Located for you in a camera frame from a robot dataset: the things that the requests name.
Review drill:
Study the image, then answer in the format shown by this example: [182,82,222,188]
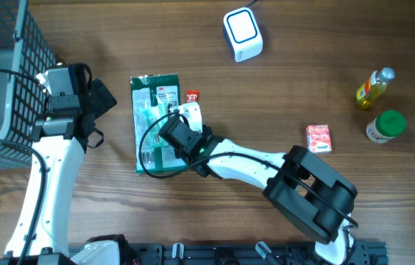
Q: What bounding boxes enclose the red Nescafe stick sachet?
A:
[186,90,199,103]

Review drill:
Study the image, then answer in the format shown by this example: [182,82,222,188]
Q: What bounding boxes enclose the mint green wipes pack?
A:
[140,102,172,148]

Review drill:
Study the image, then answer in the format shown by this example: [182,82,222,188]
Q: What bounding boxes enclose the green 3M sponge package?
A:
[130,74,185,174]

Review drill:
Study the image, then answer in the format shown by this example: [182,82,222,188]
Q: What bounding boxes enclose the red tissue pack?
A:
[306,124,333,153]

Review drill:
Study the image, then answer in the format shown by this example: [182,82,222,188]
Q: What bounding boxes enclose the yellow oil bottle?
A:
[355,67,395,110]

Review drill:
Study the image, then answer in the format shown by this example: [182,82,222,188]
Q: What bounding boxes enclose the green lid white jar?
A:
[366,110,407,144]

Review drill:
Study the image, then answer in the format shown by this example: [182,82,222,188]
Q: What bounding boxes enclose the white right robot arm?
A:
[180,133,358,264]

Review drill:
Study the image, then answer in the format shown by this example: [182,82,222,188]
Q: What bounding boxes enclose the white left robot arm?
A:
[4,63,117,258]

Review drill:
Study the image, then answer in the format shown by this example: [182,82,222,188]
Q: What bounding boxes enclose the white barcode scanner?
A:
[223,7,263,63]

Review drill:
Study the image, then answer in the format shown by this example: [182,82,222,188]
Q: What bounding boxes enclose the black wire basket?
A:
[0,0,56,169]

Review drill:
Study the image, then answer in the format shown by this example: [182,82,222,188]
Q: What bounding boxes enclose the black mounting rail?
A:
[0,234,389,265]

